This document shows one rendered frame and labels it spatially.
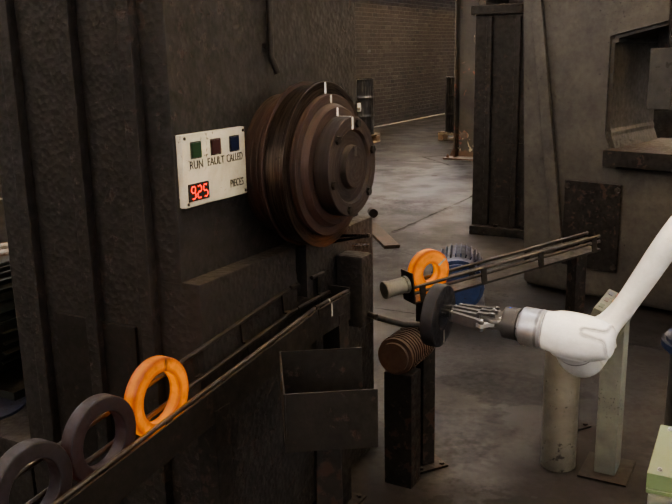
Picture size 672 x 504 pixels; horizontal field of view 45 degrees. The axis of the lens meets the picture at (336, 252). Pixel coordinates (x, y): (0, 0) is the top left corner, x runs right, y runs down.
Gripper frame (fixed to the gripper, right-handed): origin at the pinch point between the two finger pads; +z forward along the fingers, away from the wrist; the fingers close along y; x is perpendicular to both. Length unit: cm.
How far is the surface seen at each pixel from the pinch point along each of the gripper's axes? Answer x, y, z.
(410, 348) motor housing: -33, 48, 27
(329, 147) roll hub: 35, 12, 38
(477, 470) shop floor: -83, 70, 9
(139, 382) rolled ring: -10, -55, 47
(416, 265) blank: -10, 62, 32
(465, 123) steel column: -57, 874, 312
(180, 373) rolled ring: -12, -42, 46
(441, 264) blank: -11, 71, 27
